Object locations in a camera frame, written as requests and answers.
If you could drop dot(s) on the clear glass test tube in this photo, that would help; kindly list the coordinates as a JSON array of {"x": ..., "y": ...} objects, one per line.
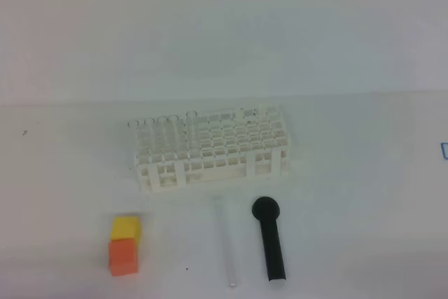
[{"x": 225, "y": 239}]

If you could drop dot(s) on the white plastic test tube rack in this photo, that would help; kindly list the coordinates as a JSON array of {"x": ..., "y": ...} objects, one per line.
[{"x": 236, "y": 143}]

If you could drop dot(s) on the clear tube in rack far-left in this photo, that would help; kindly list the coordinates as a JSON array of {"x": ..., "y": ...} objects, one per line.
[{"x": 133, "y": 126}]

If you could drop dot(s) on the black round-headed scoop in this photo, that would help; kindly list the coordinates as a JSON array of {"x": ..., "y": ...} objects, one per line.
[{"x": 266, "y": 210}]

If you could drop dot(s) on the yellow foam cube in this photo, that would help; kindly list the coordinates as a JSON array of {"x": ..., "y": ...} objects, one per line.
[{"x": 126, "y": 227}]

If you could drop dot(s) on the orange foam cube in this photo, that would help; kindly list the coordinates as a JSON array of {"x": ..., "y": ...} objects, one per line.
[{"x": 123, "y": 257}]

